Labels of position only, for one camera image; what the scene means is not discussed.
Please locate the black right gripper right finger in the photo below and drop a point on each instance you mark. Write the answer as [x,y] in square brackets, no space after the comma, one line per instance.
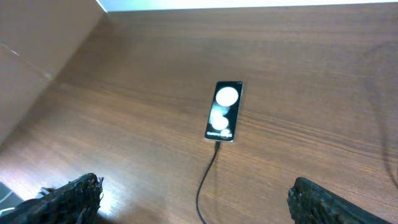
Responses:
[310,203]

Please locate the black Galaxy flip phone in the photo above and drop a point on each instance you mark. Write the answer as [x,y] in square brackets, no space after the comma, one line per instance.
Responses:
[224,111]

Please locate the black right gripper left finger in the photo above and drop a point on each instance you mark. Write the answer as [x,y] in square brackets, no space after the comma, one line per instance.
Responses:
[77,202]

